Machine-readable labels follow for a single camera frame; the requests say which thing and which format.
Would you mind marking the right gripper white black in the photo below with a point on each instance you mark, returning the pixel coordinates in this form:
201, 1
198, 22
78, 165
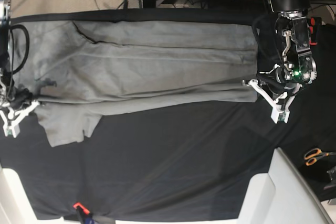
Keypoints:
15, 109

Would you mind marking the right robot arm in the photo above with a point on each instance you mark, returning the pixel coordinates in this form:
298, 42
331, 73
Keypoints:
7, 50

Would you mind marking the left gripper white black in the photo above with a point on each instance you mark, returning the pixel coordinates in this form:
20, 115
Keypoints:
278, 89

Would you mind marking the white bin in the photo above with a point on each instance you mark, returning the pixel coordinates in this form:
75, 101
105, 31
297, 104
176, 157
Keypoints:
281, 195
15, 206

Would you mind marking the orange handled scissors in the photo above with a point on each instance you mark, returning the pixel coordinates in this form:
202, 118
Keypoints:
314, 155

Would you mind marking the red blue clamp bottom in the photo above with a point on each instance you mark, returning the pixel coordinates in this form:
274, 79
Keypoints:
83, 214

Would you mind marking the red black clamp right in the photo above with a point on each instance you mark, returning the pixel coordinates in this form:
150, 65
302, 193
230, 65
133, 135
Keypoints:
313, 24

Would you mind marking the white bin right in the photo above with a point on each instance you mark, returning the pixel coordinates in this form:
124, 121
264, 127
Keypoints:
281, 195

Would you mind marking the grey T-shirt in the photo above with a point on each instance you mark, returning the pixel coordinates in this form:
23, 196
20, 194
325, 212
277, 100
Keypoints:
81, 71

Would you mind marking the black table cloth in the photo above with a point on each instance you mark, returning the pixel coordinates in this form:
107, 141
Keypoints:
186, 162

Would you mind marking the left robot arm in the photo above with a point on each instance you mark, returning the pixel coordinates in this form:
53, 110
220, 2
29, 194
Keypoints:
293, 37

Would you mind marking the small black object right edge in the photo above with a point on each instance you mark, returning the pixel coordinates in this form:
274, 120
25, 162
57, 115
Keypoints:
332, 174

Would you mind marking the white bin left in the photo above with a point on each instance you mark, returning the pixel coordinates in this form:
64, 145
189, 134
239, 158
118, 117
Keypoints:
15, 206

